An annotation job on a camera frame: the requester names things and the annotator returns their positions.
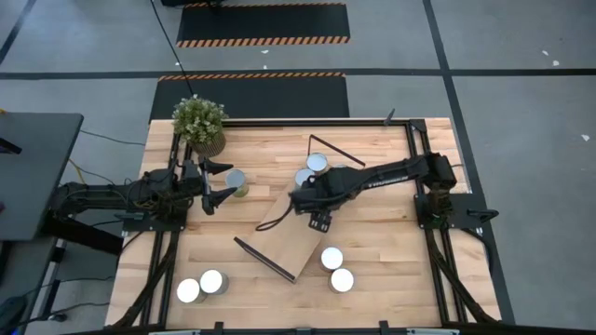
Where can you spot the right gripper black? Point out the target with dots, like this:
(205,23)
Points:
(316,195)

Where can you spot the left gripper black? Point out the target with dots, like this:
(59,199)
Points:
(193,179)

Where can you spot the orange label tin can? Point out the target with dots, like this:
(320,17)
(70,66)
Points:
(235,178)

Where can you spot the teal gradient tin can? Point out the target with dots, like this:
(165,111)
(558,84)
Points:
(332,258)

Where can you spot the pineapple label tin can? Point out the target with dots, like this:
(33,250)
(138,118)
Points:
(302,176)

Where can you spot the peach label tin can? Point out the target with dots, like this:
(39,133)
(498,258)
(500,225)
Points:
(317,162)

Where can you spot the corn label tin can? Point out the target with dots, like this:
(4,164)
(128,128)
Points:
(341,280)

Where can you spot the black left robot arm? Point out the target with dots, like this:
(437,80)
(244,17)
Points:
(102,193)

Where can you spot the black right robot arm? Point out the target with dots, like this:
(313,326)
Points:
(396,174)

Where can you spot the artificial plant in ribbed pot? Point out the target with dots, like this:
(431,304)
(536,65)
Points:
(199,121)

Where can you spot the tin can with silver lid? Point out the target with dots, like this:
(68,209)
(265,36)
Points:
(212,280)
(188,290)

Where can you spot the black hazard-striped floor mat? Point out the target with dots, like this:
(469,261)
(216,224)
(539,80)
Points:
(261,97)
(263,21)

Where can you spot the black desk foot beam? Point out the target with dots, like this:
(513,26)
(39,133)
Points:
(84,232)

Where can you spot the black desk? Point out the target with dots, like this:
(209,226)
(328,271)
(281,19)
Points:
(37,172)

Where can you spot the wooden shelf with black frame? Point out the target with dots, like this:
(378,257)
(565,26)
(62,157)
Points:
(288,244)

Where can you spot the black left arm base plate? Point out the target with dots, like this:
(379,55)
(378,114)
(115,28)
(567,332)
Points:
(153,225)

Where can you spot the black aluminium table frame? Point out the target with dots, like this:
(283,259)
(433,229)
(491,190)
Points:
(279,123)

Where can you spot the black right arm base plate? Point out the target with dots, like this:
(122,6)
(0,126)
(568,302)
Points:
(465,207)

